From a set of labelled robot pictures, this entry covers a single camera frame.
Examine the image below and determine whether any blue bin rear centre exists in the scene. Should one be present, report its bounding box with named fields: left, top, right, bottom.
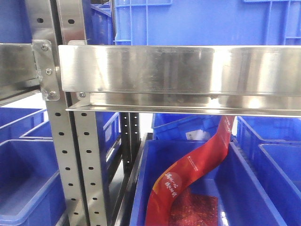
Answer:
left=152, top=113, right=221, bottom=141

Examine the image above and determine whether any blue bin right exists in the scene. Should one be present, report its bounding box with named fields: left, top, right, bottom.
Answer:
left=237, top=116, right=301, bottom=226

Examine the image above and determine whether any blue bin left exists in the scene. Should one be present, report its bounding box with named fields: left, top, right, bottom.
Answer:
left=0, top=107, right=66, bottom=226

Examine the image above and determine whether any stainless steel shelf beam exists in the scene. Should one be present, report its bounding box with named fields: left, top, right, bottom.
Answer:
left=59, top=45, right=301, bottom=117

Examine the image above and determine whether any red printed bag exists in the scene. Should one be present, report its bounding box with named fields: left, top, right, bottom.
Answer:
left=145, top=116, right=235, bottom=226

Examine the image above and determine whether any blue crate upper shelf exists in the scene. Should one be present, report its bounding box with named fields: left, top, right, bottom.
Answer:
left=114, top=0, right=301, bottom=45

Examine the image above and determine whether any red mesh packet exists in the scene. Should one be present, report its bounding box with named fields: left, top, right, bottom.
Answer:
left=168, top=188, right=218, bottom=226

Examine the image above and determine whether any black perforated rear post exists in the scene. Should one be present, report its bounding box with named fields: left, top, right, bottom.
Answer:
left=120, top=112, right=141, bottom=174

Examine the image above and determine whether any blue bin behind post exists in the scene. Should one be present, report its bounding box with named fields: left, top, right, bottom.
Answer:
left=95, top=112, right=119, bottom=164

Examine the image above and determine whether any steel corner bracket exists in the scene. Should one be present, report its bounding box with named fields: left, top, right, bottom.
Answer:
left=32, top=40, right=60, bottom=101

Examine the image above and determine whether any perforated steel upright post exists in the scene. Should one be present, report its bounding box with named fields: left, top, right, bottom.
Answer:
left=26, top=0, right=109, bottom=226

